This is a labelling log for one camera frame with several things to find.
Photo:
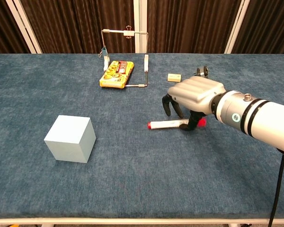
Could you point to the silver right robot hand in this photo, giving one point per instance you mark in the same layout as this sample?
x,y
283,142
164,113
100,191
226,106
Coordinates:
x,y
196,92

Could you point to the red and white marker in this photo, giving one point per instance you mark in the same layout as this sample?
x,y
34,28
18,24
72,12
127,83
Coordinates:
x,y
166,124

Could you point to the pale blue-white cube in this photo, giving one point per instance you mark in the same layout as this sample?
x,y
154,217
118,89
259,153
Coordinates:
x,y
69,139

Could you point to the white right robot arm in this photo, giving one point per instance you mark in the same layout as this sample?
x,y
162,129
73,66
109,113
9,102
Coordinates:
x,y
258,116

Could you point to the black binder clip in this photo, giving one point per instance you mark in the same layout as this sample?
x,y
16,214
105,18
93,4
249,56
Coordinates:
x,y
202,71

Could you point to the cream rectangular eraser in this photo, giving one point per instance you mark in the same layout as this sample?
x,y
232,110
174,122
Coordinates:
x,y
174,77

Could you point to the yellow snack packet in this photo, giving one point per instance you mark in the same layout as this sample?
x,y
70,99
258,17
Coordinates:
x,y
116,74

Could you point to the silver binder clip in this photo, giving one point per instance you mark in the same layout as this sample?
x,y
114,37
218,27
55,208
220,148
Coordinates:
x,y
128,32

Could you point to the blue table cloth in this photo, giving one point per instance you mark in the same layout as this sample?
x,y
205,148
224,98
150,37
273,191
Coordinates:
x,y
132,170

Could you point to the dark brown curtain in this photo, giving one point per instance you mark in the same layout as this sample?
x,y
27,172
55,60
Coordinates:
x,y
80,23

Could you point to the white frame post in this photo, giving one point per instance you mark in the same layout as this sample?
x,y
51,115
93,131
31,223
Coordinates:
x,y
23,26
139,21
236,26

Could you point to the white table edge rail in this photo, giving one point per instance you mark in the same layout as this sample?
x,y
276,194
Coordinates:
x,y
142,221

